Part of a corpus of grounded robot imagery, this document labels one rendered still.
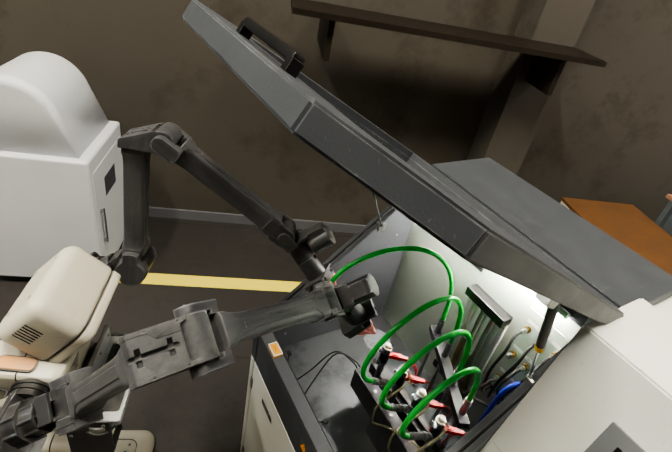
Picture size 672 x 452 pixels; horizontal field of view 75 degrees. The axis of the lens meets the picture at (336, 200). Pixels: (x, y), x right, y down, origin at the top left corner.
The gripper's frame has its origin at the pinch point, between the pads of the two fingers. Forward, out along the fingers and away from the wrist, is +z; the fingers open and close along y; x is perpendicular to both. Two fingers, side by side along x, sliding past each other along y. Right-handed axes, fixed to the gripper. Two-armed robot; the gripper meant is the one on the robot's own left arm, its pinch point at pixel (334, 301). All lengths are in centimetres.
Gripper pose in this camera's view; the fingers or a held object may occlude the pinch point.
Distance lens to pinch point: 127.0
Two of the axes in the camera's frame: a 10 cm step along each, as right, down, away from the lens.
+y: 1.9, -2.9, 9.4
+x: -8.2, 4.8, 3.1
